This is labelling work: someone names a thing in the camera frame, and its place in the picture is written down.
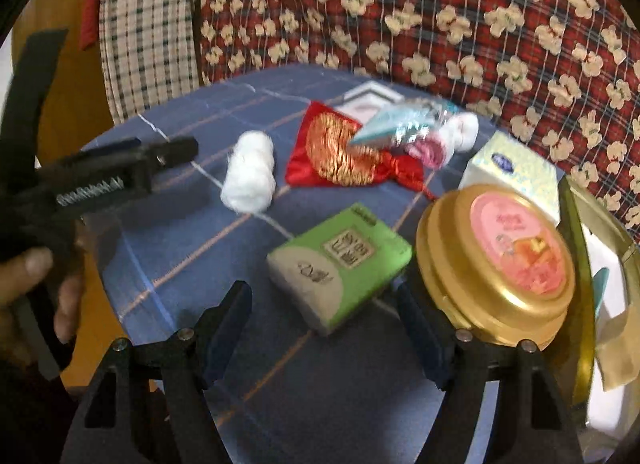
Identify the pink white knitted item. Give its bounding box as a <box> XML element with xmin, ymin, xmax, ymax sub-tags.
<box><xmin>400</xmin><ymin>112</ymin><xmax>480</xmax><ymax>169</ymax></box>

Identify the red gold embroidered pouch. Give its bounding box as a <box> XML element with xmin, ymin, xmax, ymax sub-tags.
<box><xmin>284</xmin><ymin>100</ymin><xmax>436</xmax><ymax>201</ymax></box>

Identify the red bear printed blanket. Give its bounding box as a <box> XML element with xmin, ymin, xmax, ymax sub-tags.
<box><xmin>197</xmin><ymin>0</ymin><xmax>640</xmax><ymax>245</ymax></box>

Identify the pale patterned tissue box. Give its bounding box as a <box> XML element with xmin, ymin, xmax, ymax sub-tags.
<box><xmin>457</xmin><ymin>131</ymin><xmax>561</xmax><ymax>225</ymax></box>

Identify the gold rimmed container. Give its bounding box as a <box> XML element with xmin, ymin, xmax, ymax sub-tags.
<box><xmin>555</xmin><ymin>174</ymin><xmax>640</xmax><ymax>445</ymax></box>

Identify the cream cloth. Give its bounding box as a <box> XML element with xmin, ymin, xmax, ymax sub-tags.
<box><xmin>592</xmin><ymin>304</ymin><xmax>640</xmax><ymax>392</ymax></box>

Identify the clear plastic packet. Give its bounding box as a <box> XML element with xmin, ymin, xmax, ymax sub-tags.
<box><xmin>347</xmin><ymin>97</ymin><xmax>463</xmax><ymax>157</ymax></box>

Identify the white sponge block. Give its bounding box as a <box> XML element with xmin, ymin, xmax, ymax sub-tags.
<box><xmin>334</xmin><ymin>82</ymin><xmax>401</xmax><ymax>122</ymax></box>

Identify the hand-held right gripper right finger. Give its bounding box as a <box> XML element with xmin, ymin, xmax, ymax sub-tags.
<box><xmin>395</xmin><ymin>281</ymin><xmax>586</xmax><ymax>464</ymax></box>

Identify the checked cloth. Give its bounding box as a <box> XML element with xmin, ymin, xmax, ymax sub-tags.
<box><xmin>99</xmin><ymin>0</ymin><xmax>206</xmax><ymax>125</ymax></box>

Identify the person's left hand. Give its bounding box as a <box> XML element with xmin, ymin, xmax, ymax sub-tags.
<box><xmin>0</xmin><ymin>231</ymin><xmax>98</xmax><ymax>345</ymax></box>

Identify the blue plaid tablecloth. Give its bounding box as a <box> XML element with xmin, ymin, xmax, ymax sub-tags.
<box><xmin>80</xmin><ymin>64</ymin><xmax>568</xmax><ymax>464</ymax></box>

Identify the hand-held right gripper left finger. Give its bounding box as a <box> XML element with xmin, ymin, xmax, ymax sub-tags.
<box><xmin>60</xmin><ymin>280</ymin><xmax>253</xmax><ymax>464</ymax></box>

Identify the pale fluffy plush roll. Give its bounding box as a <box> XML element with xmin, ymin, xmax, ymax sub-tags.
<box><xmin>220</xmin><ymin>131</ymin><xmax>277</xmax><ymax>215</ymax></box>

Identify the green tissue packet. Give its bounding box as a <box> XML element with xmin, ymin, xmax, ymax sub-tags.
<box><xmin>266</xmin><ymin>203</ymin><xmax>414</xmax><ymax>336</ymax></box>

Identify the gold round tin pink label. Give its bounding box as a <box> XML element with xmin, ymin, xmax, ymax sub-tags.
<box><xmin>415</xmin><ymin>183</ymin><xmax>576</xmax><ymax>347</ymax></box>

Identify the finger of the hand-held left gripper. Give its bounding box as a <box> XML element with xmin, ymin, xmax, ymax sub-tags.
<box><xmin>141</xmin><ymin>137</ymin><xmax>199</xmax><ymax>180</ymax></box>
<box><xmin>82</xmin><ymin>139</ymin><xmax>151</xmax><ymax>161</ymax></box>

